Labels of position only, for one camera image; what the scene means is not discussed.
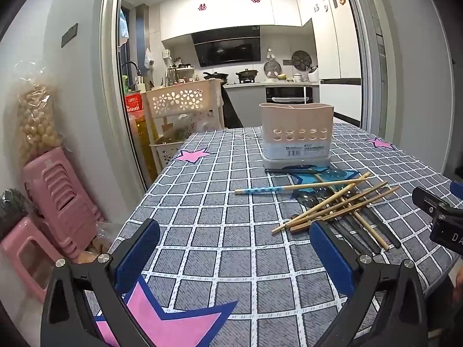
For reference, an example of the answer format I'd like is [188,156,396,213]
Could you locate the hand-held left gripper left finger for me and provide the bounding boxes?
[40,219,161,347]

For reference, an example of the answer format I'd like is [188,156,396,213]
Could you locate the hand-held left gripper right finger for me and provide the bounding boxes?
[309,220,429,347]

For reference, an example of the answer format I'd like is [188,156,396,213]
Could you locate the blue patterned chopstick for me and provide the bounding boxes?
[234,178,366,195]

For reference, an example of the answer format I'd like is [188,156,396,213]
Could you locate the beige plastic utensil holder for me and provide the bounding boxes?
[259,103,333,170]

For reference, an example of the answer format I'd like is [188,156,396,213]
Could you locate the clear plastic bag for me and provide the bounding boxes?
[78,222,120,264]

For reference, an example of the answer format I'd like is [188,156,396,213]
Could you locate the grey checked star tablecloth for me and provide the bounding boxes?
[94,122,463,347]

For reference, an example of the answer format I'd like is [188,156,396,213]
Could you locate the stack of pink plastic stools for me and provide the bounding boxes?
[22,148,105,261]

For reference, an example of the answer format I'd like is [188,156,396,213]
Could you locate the yellow oil bottle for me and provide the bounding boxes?
[134,112,160,185]

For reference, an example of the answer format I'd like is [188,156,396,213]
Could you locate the small pink plastic stool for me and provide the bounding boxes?
[0,215,60,302]

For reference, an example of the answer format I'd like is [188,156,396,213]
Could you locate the black plastic bag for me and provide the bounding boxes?
[0,188,37,239]

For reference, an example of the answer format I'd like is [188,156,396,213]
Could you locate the red plastic basket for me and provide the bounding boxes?
[125,94,143,113]

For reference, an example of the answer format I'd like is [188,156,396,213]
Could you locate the beige flower-cutout basket trolley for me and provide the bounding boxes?
[141,80,225,174]

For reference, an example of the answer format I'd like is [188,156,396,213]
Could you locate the clear bag of beans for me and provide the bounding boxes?
[12,61,64,167]

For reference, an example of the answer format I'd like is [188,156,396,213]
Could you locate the black built-in oven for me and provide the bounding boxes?
[265,86,313,104]

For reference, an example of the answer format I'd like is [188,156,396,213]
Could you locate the countertop spice rack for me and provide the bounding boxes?
[166,63,198,84]

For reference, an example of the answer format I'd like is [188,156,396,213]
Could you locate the white fridge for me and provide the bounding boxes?
[311,0,362,120]

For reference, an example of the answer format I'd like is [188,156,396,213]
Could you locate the black kitchen faucet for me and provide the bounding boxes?
[121,61,143,84]

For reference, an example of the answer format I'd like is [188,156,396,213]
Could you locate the black range hood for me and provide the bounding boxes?
[190,26,262,68]

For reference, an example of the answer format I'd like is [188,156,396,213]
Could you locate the round dark wall rack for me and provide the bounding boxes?
[291,50,312,71]

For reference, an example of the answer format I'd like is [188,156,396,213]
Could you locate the dark wall switch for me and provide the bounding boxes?
[61,23,79,47]

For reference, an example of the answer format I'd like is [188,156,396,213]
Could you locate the white wall cabinets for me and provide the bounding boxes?
[159,0,302,42]

